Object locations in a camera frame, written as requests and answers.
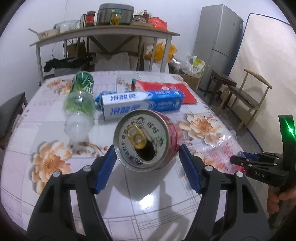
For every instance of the red plastic bag on shelf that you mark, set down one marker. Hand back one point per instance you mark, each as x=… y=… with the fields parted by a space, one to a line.
x=158 y=23

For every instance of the wooden chair right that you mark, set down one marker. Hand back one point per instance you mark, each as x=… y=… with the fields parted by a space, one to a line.
x=244 y=97

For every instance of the wooden chair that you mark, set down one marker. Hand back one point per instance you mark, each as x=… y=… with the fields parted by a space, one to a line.
x=9 y=112
x=244 y=97

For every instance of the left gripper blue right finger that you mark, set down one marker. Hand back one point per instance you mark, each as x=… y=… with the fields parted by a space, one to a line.
x=193 y=167

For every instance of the red drink can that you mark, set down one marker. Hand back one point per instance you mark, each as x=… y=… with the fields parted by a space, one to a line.
x=146 y=140

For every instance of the grey rice cooker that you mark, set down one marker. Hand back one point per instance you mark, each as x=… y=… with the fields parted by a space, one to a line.
x=114 y=14

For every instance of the grey side table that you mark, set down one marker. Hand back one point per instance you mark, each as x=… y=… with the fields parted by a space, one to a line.
x=91 y=32

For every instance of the dark wooden stool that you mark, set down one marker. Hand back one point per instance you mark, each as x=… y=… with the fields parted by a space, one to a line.
x=220 y=80

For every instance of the red rice bag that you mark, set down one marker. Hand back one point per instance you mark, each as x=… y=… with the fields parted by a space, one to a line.
x=157 y=86

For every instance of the blue white toothpaste box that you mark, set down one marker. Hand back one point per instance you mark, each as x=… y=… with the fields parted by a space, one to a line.
x=116 y=105

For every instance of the right hand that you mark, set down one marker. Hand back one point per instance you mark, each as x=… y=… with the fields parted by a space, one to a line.
x=274 y=199

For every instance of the cardboard box with bags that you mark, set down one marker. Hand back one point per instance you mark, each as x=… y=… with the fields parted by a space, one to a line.
x=191 y=70

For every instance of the wooden chair left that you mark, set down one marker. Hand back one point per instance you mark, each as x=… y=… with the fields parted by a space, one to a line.
x=9 y=112

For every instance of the yellow plastic bag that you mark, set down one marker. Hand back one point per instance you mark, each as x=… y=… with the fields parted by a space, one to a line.
x=159 y=53

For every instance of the clear red printed plastic bag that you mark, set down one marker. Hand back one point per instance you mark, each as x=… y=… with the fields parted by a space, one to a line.
x=218 y=155

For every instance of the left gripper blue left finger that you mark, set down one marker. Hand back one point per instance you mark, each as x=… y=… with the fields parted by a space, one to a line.
x=106 y=164

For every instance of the green plastic bottle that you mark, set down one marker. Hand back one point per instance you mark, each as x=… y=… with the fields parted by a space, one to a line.
x=79 y=107

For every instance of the grey refrigerator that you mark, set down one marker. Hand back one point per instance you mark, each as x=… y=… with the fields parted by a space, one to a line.
x=218 y=40

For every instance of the black clothing pile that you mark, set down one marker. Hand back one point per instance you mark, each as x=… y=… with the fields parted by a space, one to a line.
x=66 y=63

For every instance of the red sauce jar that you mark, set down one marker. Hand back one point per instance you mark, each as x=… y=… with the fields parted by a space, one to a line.
x=89 y=20

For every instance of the white mattress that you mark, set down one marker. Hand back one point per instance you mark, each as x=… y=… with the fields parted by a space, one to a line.
x=266 y=65

